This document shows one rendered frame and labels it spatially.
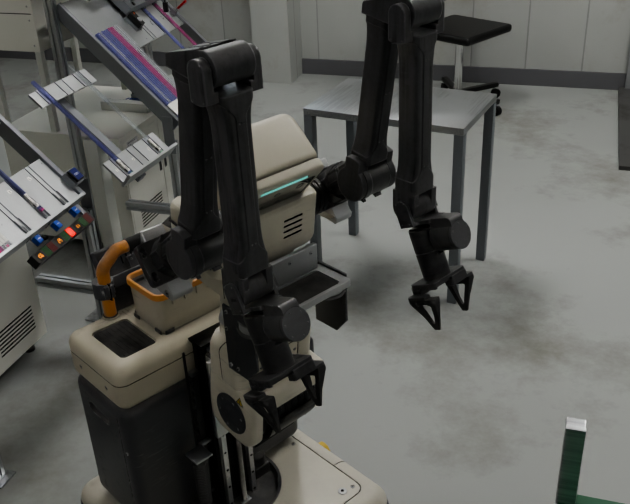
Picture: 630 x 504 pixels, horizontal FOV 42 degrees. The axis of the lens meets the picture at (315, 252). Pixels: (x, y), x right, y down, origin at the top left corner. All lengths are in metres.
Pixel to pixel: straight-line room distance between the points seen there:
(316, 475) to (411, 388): 0.85
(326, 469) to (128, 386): 0.69
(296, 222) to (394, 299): 1.93
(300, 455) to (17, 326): 1.41
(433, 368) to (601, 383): 0.62
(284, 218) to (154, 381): 0.56
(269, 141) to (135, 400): 0.74
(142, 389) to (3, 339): 1.41
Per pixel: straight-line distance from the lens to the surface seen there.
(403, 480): 2.76
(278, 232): 1.70
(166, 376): 2.03
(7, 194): 2.94
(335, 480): 2.36
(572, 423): 1.32
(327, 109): 3.47
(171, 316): 2.02
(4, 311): 3.33
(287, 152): 1.60
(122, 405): 2.01
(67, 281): 3.37
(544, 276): 3.86
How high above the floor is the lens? 1.94
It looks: 29 degrees down
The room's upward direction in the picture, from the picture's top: 3 degrees counter-clockwise
